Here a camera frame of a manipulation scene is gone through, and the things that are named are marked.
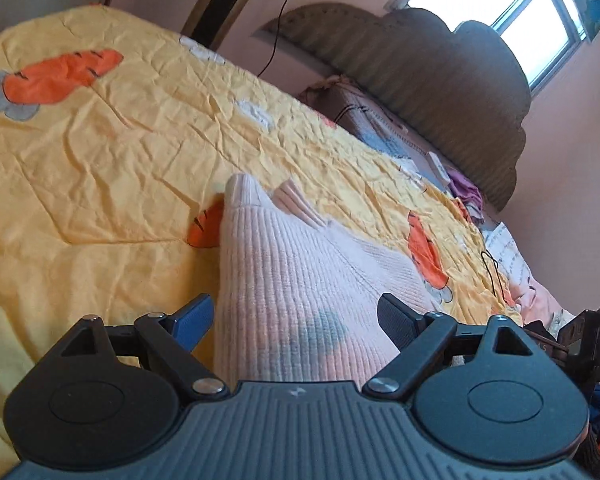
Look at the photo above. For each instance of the white printed cloth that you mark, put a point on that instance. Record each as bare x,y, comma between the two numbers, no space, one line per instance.
507,252

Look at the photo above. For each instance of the striped pillow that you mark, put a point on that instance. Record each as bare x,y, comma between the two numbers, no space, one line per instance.
370,120

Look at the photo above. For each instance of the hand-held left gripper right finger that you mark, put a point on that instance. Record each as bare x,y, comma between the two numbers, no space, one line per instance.
395,320

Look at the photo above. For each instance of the gold standing air conditioner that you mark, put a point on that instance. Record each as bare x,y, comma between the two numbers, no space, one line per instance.
220,0

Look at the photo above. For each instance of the small white box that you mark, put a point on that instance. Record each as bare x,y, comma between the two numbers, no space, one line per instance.
437,167

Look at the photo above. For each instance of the yellow carrot print quilt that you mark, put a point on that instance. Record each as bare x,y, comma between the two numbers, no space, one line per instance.
105,160

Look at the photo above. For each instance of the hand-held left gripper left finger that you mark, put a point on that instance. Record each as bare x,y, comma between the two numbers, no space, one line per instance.
197,317

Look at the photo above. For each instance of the purple cloth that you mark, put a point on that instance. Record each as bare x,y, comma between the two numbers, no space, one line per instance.
465,187

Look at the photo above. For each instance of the grey padded headboard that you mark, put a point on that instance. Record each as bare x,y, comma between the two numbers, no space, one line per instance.
430,85

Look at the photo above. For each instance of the white knit sweater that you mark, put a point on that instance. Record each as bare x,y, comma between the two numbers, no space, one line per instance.
290,270

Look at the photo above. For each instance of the pink cloth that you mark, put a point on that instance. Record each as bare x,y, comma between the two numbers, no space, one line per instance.
537,300

